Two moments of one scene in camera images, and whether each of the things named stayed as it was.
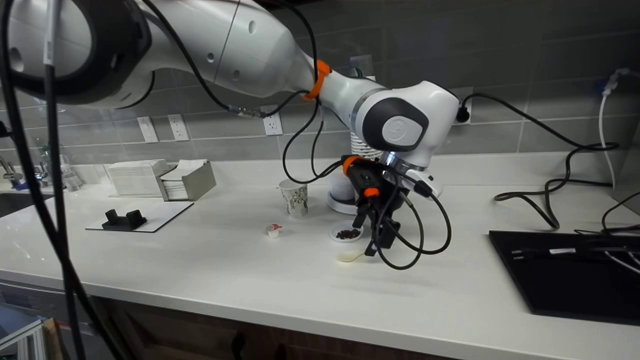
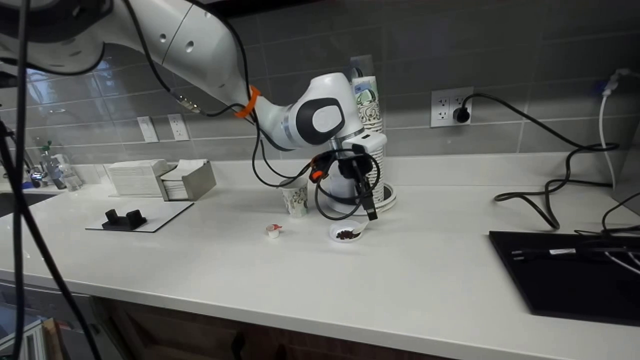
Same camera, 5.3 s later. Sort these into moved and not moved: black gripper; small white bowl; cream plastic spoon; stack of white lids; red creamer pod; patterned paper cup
Moved: cream plastic spoon; black gripper
Not moved: stack of white lids; patterned paper cup; small white bowl; red creamer pod
